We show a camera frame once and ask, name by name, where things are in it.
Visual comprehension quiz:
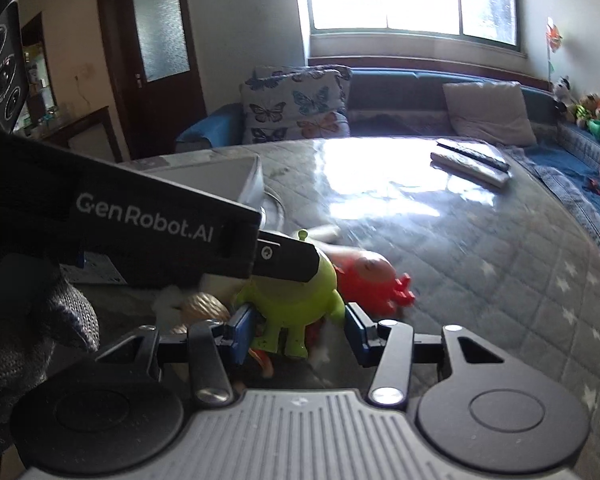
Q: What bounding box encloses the red octopus toy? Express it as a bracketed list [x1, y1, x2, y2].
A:
[326, 247, 415, 316]

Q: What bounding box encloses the wooden cabinet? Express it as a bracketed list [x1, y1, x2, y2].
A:
[17, 12, 123, 162]

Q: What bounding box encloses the plush toys pile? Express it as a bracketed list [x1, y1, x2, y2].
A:
[552, 77, 600, 139]

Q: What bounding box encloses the orange flower decoration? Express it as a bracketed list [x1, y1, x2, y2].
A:
[545, 16, 562, 88]

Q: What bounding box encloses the grey gloved left hand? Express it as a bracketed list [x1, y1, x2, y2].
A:
[0, 255, 99, 454]

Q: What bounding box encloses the black remote control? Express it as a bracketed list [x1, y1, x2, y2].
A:
[437, 140, 510, 172]

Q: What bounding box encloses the tan walnut toy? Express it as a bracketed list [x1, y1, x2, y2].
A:
[171, 292, 230, 335]

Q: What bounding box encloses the grey pillow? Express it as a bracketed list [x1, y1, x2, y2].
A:
[442, 81, 536, 148]

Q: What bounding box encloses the blue sofa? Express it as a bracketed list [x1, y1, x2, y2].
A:
[175, 65, 600, 248]

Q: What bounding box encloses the butterfly print pillow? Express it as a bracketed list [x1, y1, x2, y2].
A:
[240, 68, 351, 144]

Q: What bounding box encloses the white remote control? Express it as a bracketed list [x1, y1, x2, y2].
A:
[430, 151, 512, 188]

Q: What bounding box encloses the dark wooden door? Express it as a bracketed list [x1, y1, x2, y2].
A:
[97, 0, 207, 159]

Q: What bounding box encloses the cardboard storage box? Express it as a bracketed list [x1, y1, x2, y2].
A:
[122, 150, 265, 209]

